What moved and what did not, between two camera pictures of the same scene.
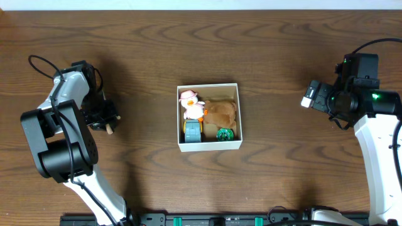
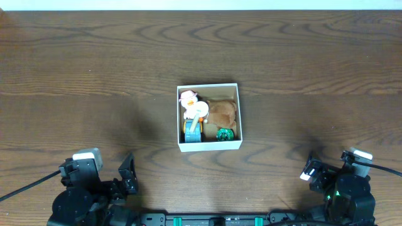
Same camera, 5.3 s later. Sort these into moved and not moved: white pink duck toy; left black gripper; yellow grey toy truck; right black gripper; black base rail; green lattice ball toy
Moved: right black gripper; left black gripper
Not moved: green lattice ball toy; black base rail; yellow grey toy truck; white pink duck toy
